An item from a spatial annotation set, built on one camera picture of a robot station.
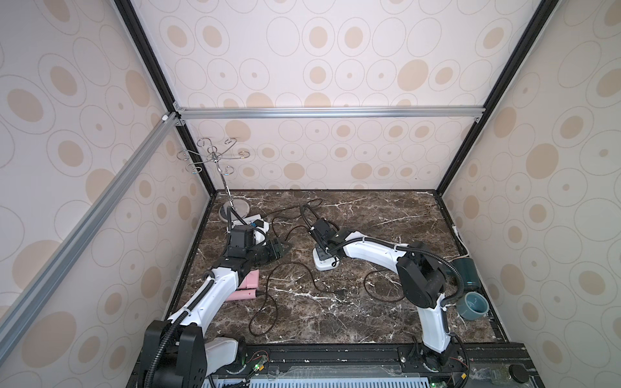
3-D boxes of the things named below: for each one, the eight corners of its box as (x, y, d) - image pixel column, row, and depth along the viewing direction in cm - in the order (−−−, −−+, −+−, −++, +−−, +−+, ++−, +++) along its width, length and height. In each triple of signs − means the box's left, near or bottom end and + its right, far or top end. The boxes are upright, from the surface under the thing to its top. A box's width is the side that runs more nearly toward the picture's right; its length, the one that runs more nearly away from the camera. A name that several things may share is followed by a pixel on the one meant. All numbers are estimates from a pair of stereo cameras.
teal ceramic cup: (459, 320, 84) (470, 313, 78) (451, 299, 88) (461, 291, 82) (480, 320, 84) (493, 313, 78) (472, 299, 88) (483, 291, 82)
